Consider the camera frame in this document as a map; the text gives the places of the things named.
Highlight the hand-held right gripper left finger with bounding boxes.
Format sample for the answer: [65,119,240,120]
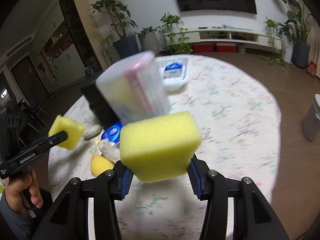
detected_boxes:
[35,161,134,240]

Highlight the black cylindrical container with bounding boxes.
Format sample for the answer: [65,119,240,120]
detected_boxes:
[80,80,118,128]

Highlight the tall plant in dark pot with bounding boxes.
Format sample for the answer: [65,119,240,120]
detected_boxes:
[90,0,139,59]

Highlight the white wall cabinet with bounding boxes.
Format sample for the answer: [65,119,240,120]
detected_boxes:
[32,10,85,93]

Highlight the dark shelf unit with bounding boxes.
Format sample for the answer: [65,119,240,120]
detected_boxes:
[59,0,103,72]

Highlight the translucent plastic container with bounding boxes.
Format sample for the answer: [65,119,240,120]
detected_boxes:
[96,51,170,124]

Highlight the trailing plant in white pot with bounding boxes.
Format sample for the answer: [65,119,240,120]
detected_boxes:
[264,17,293,69]

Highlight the white plastic tray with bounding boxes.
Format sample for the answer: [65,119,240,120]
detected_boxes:
[155,56,190,92]

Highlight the red storage box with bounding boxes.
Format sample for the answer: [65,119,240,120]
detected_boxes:
[193,43,215,52]
[216,43,237,53]

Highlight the yellow peanut-shaped sponge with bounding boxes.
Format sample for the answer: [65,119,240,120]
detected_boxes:
[90,154,115,178]

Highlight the floral tablecloth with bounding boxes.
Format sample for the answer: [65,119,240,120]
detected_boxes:
[47,54,282,240]

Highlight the white television cabinet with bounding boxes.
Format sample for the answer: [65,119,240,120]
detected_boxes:
[185,26,285,53]

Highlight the beige curtain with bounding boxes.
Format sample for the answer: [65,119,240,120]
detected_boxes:
[309,12,320,63]

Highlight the trailing leafy plant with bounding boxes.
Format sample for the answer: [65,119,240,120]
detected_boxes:
[159,12,194,54]

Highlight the short grey chenille pad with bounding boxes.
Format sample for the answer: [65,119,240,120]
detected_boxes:
[84,125,102,139]

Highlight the large-leaf plant in dark pot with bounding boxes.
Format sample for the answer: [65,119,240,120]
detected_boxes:
[264,0,315,68]

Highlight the grey trash can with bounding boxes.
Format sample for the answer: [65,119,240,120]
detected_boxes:
[301,94,320,141]

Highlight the plant in ribbed grey pot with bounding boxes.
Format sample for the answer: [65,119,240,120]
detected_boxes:
[137,26,160,53]

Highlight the spider plant on white stand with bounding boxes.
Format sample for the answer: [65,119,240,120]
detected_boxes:
[100,30,118,65]

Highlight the large blue tissue pack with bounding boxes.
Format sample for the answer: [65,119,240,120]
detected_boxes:
[164,61,184,79]

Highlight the dark wooden door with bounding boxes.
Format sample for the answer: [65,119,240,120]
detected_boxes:
[11,55,50,100]

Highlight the dark dining chair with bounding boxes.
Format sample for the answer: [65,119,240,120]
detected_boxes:
[15,97,50,135]

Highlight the person's left hand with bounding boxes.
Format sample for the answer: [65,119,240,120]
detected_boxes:
[4,166,43,212]

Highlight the short beige chenille pad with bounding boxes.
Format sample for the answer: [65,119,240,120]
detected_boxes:
[96,140,122,164]

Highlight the ceiling air vent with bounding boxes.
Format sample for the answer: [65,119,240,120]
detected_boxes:
[6,36,33,57]

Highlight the red paper bag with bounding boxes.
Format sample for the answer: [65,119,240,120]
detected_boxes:
[306,60,317,78]

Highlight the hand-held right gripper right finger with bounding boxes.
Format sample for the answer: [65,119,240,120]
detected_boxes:
[187,154,290,240]

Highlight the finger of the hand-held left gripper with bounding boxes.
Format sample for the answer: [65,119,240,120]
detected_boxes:
[37,131,68,152]

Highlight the person's left forearm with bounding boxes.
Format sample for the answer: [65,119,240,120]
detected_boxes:
[0,195,34,240]

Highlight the yellow rectangular sponge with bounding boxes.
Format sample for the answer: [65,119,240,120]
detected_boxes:
[119,111,202,182]
[48,114,86,151]

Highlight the small blue tissue pack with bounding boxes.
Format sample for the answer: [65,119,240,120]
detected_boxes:
[101,121,125,145]

